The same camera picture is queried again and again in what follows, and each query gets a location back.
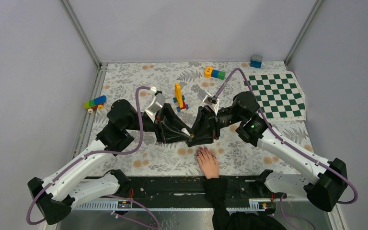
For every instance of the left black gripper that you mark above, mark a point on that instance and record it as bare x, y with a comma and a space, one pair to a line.
165, 132

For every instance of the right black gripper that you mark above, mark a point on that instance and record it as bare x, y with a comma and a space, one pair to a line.
212, 127

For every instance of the yellow nail polish bottle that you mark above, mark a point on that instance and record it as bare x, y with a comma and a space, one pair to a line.
184, 130

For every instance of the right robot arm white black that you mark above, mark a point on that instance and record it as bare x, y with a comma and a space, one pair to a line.
322, 181

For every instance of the black sleeved forearm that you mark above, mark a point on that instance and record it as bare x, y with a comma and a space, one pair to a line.
215, 193

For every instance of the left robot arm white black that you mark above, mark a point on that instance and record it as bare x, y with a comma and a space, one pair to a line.
57, 195

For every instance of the person's hand dark nails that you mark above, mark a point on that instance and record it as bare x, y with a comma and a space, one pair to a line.
208, 163

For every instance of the yellow red toy block car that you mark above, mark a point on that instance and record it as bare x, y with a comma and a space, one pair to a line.
179, 99

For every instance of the orange blue green block row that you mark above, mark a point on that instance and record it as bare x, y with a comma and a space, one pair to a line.
213, 73

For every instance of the green blue block stack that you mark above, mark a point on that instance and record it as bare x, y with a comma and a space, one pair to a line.
94, 104

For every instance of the grey blue lego bricks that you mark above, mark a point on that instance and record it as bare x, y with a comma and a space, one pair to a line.
256, 61

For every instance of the green white checkerboard mat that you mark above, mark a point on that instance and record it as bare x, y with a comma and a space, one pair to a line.
279, 95

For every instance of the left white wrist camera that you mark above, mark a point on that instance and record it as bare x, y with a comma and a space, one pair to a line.
156, 104

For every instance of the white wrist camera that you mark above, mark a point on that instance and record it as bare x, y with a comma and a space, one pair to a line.
209, 99
156, 104

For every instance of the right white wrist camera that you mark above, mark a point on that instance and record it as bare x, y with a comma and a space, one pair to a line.
209, 99

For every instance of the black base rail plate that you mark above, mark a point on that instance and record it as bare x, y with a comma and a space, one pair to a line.
187, 192

